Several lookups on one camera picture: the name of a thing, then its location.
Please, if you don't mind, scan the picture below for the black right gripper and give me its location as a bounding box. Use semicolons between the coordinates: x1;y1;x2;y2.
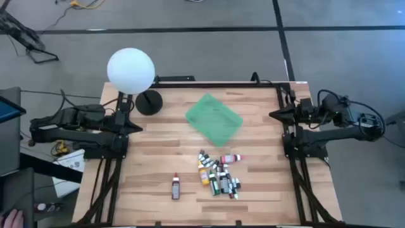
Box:
268;103;317;126

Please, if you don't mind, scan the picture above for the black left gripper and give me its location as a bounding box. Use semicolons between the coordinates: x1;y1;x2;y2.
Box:
114;109;143;137

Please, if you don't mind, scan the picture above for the yellow food coloring bottle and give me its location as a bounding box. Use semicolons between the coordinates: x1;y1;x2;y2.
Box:
197;161;210;186

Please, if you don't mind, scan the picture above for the black food coloring bottle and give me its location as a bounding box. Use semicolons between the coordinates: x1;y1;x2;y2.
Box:
219;170;230;194

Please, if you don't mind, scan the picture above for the green food coloring bottle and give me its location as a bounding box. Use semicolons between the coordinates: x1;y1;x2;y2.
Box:
208;170;221;196

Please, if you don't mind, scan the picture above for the white globe lamp black base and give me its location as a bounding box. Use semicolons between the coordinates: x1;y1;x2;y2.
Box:
106;47;164;117

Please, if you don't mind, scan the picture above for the green translucent plastic tray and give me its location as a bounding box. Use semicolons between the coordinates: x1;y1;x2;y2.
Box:
185;92;244;148

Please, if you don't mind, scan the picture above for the white cardboard box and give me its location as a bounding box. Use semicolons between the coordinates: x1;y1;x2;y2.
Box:
52;148;86;199

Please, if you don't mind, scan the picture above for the black floor beam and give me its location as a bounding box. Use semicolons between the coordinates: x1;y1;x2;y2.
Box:
18;153;83;184

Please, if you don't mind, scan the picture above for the red white packet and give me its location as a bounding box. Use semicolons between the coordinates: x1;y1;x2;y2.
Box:
34;202;63;213

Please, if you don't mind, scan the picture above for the blue screen monitor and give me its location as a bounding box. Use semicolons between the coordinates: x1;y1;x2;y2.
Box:
0;96;27;124

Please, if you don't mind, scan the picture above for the dark grey desk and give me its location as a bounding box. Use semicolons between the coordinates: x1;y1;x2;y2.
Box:
0;167;35;228

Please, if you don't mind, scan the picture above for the black tripod stand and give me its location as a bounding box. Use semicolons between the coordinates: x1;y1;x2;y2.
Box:
0;0;59;64

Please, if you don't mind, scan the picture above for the person's hand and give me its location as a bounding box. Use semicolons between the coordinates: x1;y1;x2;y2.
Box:
0;208;25;228

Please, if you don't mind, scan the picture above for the yellow cable bundle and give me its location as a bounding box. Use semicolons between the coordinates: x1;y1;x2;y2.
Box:
52;141;72;156

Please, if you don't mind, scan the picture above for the long black floor cable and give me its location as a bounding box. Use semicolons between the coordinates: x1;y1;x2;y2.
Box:
20;89;102;99

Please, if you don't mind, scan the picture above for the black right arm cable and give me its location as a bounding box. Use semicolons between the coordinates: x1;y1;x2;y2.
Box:
317;89;387;140

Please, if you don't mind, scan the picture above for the black aluminium table frame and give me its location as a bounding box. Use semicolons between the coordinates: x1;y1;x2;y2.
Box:
75;75;342;228

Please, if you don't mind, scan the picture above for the yellow floor cable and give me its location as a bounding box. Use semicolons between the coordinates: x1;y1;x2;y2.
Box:
70;0;105;10

